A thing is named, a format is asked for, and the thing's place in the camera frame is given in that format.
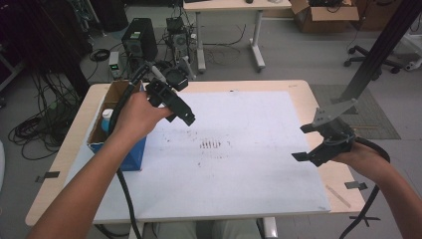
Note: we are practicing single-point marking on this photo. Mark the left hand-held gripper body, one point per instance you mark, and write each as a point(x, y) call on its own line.
point(166, 89)

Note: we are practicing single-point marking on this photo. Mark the black metal stand post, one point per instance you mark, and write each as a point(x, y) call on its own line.
point(381, 49)

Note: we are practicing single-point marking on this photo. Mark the black tape cross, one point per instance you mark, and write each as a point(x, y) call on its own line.
point(364, 219)

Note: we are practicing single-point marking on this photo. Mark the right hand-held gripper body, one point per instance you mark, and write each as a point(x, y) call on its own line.
point(335, 132)

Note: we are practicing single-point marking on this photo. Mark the black computer tower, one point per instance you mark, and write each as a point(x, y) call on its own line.
point(139, 38)

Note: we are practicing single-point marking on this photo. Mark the open electronics rack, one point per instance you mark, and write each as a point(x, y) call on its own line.
point(178, 36)

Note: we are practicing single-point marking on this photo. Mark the person's left hand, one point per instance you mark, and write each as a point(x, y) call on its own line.
point(139, 116)

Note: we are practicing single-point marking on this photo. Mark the white-legged wooden desk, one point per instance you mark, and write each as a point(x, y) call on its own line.
point(237, 5)

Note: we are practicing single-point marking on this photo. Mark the blue cardboard box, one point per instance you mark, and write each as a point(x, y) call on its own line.
point(132, 159)

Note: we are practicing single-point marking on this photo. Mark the grey floor mat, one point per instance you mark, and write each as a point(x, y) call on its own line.
point(371, 126)

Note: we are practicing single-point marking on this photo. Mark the grey tape strip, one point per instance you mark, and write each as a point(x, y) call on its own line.
point(355, 185)

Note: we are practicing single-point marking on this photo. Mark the black office chair base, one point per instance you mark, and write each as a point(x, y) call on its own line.
point(370, 59)

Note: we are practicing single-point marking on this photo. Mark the grey device with green display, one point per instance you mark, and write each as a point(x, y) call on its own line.
point(113, 63)

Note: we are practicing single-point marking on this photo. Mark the dark tape strip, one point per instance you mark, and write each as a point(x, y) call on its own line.
point(48, 175)

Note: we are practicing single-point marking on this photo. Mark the white table mat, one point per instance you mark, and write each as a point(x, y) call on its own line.
point(225, 159)

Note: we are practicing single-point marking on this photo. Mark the blue bottle with white cap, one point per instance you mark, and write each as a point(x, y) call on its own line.
point(106, 120)

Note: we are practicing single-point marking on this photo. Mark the light wooden table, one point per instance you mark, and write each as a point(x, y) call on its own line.
point(331, 186)

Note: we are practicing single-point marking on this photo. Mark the person's right hand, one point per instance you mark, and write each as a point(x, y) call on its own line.
point(360, 159)

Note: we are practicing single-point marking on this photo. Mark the dark curtain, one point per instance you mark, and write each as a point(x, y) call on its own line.
point(43, 43)

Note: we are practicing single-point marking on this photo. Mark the open brown cardboard box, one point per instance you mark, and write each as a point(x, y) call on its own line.
point(323, 15)

